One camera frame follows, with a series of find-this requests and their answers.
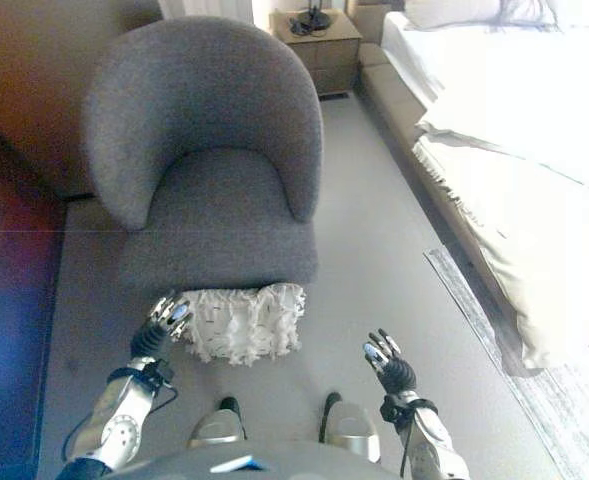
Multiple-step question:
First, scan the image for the silver robot left leg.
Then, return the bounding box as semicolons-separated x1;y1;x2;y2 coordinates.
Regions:
186;396;248;449

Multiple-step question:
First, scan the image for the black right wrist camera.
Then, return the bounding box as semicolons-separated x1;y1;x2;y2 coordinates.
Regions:
378;397;410;424

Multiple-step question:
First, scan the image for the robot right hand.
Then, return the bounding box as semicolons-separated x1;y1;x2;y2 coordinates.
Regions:
361;328;419;396

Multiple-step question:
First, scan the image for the silver robot right leg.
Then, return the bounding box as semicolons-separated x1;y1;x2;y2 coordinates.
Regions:
318;391;381;464

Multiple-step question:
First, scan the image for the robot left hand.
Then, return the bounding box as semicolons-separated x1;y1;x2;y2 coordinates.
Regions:
131;292;195;359

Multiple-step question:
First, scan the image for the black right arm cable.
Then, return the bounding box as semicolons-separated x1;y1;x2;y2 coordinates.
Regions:
398;399;425;479

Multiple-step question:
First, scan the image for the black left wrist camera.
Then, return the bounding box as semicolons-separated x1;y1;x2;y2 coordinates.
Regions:
146;359;175;389

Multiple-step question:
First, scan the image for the white fringed cushion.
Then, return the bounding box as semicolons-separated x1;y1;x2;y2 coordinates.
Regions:
171;281;308;368

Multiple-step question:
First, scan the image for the silver robot leg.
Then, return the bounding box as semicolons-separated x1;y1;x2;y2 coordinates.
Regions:
186;396;248;449
318;391;381;464

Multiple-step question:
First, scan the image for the black lamp base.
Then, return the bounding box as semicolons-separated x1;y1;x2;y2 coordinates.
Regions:
288;0;333;36

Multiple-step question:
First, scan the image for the grey robot torso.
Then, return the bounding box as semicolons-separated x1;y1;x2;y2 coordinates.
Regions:
111;439;390;480

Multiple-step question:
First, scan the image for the white pillow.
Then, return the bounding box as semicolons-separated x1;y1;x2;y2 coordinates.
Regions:
403;0;560;31

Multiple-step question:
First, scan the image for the white bed duvet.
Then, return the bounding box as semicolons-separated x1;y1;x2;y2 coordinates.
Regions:
381;12;589;199

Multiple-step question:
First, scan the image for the wooden nightstand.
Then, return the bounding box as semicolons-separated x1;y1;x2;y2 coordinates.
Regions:
268;9;363;99

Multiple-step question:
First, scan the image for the grey upholstered armchair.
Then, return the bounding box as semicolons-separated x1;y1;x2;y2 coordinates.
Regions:
81;14;324;294

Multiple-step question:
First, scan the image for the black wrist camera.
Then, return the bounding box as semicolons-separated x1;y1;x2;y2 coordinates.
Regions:
378;397;410;424
146;359;175;389

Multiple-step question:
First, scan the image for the brown wooden furniture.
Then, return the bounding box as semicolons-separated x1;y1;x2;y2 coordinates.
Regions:
0;109;68;480

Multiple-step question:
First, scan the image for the grey patterned rug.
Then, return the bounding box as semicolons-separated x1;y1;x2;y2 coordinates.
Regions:
423;248;589;480

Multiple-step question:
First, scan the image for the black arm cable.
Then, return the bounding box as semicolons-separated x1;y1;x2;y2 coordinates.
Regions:
398;399;425;479
61;372;178;461

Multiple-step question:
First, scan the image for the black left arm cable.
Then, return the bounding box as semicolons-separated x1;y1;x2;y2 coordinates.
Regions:
61;372;178;461

